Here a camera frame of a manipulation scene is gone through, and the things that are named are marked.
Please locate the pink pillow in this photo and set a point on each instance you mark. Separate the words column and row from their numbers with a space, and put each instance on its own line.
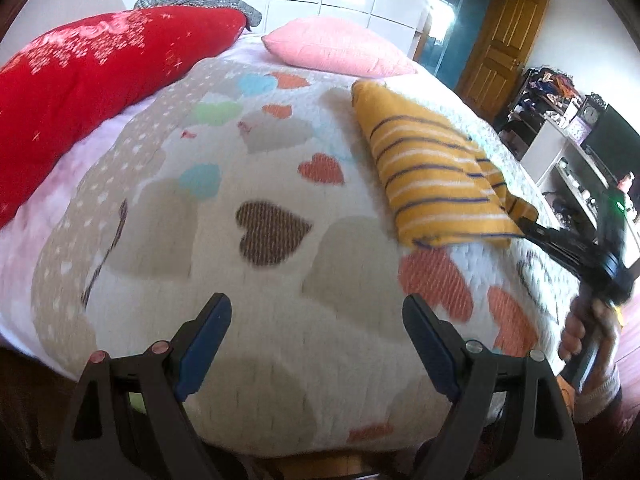
column 340, row 45

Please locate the white television cabinet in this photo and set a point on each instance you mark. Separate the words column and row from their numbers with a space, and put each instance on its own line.
column 545, row 150

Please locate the yellow striped knit sweater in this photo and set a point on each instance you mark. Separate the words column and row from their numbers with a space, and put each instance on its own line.
column 430, row 175

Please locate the cluttered dark storage rack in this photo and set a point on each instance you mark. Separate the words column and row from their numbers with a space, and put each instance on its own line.
column 540, row 90

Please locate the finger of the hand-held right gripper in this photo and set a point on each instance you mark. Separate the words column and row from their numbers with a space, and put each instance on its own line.
column 560, row 245

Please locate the person's right forearm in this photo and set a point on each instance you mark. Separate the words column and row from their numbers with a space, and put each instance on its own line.
column 607, row 390

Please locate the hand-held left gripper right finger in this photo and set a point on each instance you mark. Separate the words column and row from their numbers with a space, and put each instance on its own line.
column 430, row 345

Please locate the teal glass door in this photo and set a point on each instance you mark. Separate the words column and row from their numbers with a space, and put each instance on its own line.
column 465, row 20

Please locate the black television screen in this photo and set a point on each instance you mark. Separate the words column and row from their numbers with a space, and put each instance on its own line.
column 615, row 140

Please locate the wooden door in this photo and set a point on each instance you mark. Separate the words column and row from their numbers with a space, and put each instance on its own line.
column 505, row 50

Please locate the ornate dark table clock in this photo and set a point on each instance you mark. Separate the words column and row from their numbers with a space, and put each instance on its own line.
column 593, row 110

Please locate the quilted heart print bedspread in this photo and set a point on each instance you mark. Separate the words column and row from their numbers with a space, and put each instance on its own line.
column 250, row 185

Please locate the grey plaid cloth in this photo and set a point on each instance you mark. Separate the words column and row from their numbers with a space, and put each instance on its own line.
column 200, row 0

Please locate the person's right hand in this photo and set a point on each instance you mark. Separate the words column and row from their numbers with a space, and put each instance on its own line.
column 572, row 332

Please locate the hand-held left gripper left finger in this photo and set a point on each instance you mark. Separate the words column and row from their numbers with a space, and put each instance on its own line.
column 200, row 355

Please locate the red floral pillow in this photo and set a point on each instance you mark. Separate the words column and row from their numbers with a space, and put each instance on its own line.
column 90, row 95

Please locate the purple box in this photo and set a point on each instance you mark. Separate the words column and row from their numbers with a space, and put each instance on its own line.
column 579, row 127

